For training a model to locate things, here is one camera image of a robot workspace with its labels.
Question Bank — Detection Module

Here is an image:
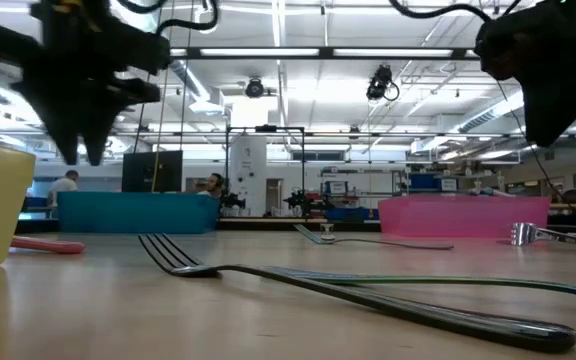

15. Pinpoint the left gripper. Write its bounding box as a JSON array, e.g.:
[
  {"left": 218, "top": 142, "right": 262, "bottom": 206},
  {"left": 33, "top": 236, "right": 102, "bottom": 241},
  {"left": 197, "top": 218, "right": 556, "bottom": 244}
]
[{"left": 0, "top": 0, "right": 172, "bottom": 167}]

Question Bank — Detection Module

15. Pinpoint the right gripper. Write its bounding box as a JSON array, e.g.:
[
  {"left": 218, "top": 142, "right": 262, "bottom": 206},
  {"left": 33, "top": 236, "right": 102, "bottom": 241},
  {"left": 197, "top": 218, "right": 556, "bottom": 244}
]
[{"left": 475, "top": 0, "right": 576, "bottom": 149}]

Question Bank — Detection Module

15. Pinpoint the pink handled silver fork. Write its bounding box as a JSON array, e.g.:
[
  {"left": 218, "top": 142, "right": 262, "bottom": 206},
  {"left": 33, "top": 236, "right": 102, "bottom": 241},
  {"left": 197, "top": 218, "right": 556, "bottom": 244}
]
[
  {"left": 10, "top": 236, "right": 87, "bottom": 255},
  {"left": 511, "top": 221, "right": 576, "bottom": 260}
]

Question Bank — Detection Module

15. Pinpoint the iridescent blue fork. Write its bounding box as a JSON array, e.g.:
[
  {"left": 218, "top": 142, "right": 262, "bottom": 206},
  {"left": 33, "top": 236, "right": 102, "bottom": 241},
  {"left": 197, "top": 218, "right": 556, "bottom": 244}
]
[{"left": 267, "top": 266, "right": 576, "bottom": 304}]

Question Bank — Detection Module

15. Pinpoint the glossy black fork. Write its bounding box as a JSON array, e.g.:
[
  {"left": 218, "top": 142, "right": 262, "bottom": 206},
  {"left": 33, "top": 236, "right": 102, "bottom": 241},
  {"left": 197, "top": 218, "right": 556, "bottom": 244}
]
[
  {"left": 293, "top": 223, "right": 455, "bottom": 251},
  {"left": 137, "top": 233, "right": 576, "bottom": 354}
]

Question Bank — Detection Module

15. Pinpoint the person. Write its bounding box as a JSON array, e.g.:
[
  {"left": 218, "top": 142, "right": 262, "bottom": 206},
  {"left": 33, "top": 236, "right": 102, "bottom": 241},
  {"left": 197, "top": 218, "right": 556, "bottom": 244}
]
[
  {"left": 196, "top": 172, "right": 225, "bottom": 199},
  {"left": 47, "top": 169, "right": 80, "bottom": 207}
]

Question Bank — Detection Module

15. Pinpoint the black monitor screen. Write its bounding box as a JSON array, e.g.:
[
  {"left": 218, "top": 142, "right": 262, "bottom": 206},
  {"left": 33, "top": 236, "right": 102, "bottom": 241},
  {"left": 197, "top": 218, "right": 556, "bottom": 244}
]
[{"left": 121, "top": 150, "right": 184, "bottom": 194}]

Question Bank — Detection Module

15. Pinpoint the blue plastic tray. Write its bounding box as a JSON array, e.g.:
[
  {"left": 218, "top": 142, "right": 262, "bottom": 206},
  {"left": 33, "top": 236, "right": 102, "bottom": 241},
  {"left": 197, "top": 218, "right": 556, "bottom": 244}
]
[{"left": 57, "top": 191, "right": 221, "bottom": 235}]

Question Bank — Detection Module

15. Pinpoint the pink plastic tray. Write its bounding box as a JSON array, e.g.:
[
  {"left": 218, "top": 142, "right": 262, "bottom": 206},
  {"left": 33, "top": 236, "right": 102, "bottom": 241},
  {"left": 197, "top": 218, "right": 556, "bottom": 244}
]
[{"left": 377, "top": 195, "right": 552, "bottom": 239}]

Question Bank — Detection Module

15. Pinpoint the blue storage crate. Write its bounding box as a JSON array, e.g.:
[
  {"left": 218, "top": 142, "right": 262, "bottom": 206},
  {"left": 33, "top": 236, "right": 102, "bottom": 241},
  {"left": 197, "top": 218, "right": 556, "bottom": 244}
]
[{"left": 407, "top": 172, "right": 459, "bottom": 193}]

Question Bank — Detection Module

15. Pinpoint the white cylindrical column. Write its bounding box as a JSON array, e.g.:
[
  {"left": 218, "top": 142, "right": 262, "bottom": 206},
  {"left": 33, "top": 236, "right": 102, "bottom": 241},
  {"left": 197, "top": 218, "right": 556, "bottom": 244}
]
[{"left": 229, "top": 134, "right": 268, "bottom": 217}]

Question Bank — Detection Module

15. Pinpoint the white and blue sign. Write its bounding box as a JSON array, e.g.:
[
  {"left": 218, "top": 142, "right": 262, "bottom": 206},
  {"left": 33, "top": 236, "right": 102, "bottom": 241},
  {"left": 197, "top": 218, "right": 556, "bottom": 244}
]
[{"left": 323, "top": 179, "right": 349, "bottom": 196}]

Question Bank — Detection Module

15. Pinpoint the blue storage bin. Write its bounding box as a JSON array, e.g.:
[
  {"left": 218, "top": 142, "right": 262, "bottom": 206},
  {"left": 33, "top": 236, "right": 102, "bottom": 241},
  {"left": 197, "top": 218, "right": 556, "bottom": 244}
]
[{"left": 325, "top": 207, "right": 380, "bottom": 222}]

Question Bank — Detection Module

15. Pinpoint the black beam with light strips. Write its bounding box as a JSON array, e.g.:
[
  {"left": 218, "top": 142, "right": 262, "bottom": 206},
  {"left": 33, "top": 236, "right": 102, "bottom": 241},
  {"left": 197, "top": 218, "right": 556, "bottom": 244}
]
[{"left": 170, "top": 46, "right": 479, "bottom": 61}]

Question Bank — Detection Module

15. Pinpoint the black hanging cable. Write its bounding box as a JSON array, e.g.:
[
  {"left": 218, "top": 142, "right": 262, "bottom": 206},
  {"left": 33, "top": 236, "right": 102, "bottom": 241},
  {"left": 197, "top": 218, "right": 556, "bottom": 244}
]
[
  {"left": 132, "top": 72, "right": 152, "bottom": 154},
  {"left": 178, "top": 0, "right": 194, "bottom": 151}
]

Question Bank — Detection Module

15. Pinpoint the thin black dangling cable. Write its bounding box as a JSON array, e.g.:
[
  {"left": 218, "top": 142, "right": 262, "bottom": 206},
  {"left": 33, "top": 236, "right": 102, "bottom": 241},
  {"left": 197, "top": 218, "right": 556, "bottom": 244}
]
[{"left": 495, "top": 79, "right": 572, "bottom": 210}]

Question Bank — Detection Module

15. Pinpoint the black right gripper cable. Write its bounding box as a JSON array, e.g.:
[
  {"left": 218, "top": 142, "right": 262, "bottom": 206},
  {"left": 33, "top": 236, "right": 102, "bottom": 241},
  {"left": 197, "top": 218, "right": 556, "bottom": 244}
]
[{"left": 387, "top": 0, "right": 524, "bottom": 24}]

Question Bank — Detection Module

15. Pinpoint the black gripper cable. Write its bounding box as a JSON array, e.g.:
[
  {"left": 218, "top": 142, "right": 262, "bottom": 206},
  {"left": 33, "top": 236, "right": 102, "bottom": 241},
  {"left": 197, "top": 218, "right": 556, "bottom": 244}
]
[
  {"left": 387, "top": 0, "right": 524, "bottom": 24},
  {"left": 116, "top": 0, "right": 219, "bottom": 35}
]

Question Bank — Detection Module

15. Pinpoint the black hanging camera with cable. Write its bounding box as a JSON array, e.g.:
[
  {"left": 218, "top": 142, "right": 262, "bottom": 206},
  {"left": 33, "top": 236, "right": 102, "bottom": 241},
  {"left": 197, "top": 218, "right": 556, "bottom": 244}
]
[{"left": 366, "top": 63, "right": 401, "bottom": 102}]

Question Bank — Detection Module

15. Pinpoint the round black hanging camera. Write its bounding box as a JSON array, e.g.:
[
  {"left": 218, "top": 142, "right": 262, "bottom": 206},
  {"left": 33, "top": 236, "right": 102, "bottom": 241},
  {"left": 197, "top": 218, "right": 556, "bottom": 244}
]
[{"left": 245, "top": 77, "right": 265, "bottom": 99}]

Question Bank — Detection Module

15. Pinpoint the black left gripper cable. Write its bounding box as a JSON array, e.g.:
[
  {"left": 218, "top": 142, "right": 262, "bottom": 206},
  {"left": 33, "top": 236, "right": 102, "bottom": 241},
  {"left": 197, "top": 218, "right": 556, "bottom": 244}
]
[{"left": 116, "top": 0, "right": 219, "bottom": 35}]

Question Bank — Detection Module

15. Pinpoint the thin black metal frame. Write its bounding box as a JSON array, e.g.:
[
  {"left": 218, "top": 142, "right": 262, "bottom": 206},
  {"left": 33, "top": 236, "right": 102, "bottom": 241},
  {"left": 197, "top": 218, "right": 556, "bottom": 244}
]
[{"left": 225, "top": 126, "right": 306, "bottom": 219}]

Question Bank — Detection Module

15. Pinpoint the black metal rig frame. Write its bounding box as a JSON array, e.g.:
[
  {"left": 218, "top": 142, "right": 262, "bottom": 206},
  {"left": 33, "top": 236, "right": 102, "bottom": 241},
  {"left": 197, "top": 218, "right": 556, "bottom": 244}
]
[{"left": 15, "top": 218, "right": 576, "bottom": 242}]

